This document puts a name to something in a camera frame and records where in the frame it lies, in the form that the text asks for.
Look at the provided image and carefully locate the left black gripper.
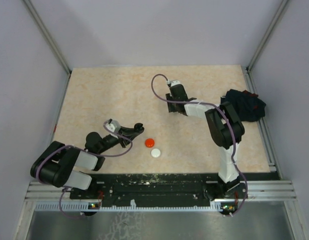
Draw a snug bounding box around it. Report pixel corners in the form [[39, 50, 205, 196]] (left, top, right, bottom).
[[98, 125, 140, 154]]

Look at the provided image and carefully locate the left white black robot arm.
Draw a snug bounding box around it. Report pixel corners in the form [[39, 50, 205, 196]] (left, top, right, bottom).
[[30, 119, 145, 199]]

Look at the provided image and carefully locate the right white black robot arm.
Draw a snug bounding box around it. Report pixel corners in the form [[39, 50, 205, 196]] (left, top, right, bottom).
[[165, 80, 245, 198]]

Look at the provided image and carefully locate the dark navy crumpled cloth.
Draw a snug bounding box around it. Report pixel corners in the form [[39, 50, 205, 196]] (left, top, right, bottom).
[[220, 89, 266, 122]]

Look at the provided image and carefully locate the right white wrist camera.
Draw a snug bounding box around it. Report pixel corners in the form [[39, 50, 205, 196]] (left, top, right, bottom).
[[166, 80, 181, 88]]

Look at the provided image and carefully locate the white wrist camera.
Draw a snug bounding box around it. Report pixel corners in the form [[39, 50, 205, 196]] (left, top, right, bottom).
[[166, 80, 181, 88], [105, 119, 121, 133]]

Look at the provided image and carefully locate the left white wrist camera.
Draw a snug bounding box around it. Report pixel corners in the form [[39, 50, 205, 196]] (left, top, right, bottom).
[[105, 119, 121, 133]]

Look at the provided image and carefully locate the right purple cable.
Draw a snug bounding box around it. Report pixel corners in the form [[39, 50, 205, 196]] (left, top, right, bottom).
[[150, 73, 249, 218]]

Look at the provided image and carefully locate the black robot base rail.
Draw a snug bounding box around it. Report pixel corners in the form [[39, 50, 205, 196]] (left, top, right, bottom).
[[70, 173, 247, 208]]

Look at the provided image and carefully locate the white slotted cable duct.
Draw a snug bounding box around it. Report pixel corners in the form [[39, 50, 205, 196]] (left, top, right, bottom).
[[34, 199, 227, 213]]

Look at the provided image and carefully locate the right aluminium frame post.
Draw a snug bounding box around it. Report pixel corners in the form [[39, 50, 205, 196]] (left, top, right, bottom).
[[245, 0, 291, 74]]

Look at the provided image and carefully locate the aluminium frame post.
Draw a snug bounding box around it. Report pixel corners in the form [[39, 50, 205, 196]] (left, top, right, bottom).
[[21, 0, 72, 76], [245, 0, 291, 74]]

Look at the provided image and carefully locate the left aluminium frame post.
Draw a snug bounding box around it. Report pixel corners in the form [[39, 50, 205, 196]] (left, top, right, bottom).
[[21, 0, 72, 76]]

